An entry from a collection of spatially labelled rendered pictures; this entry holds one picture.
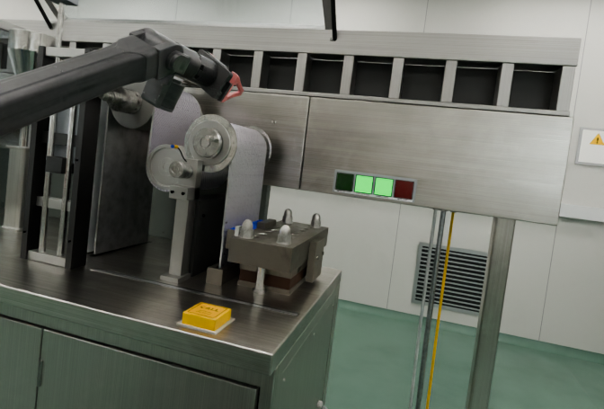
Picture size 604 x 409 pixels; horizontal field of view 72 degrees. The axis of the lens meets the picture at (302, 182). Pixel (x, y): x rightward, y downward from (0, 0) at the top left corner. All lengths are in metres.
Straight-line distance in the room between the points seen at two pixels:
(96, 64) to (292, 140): 0.78
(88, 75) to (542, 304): 3.60
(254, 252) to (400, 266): 2.77
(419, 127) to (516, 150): 0.27
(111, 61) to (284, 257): 0.55
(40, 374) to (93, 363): 0.14
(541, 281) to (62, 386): 3.37
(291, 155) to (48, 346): 0.81
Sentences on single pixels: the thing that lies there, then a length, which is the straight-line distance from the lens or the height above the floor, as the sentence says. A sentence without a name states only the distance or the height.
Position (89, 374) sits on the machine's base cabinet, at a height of 0.75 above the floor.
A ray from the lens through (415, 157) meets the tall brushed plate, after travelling 1.29.
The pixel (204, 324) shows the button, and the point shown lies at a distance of 0.84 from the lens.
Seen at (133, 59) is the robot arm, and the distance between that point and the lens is 0.73.
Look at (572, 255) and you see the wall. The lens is 3.84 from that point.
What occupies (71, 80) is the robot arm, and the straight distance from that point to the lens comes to 0.67.
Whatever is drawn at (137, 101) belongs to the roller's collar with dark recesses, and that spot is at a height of 1.34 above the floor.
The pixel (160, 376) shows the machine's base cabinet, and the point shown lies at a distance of 0.93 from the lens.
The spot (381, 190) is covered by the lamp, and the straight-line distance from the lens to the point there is 1.28.
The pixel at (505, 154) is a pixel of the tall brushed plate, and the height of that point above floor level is 1.32.
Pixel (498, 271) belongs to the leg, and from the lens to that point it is 1.50.
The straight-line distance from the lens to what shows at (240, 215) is 1.16.
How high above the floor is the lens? 1.23
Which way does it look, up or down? 3 degrees down
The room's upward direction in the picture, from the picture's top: 7 degrees clockwise
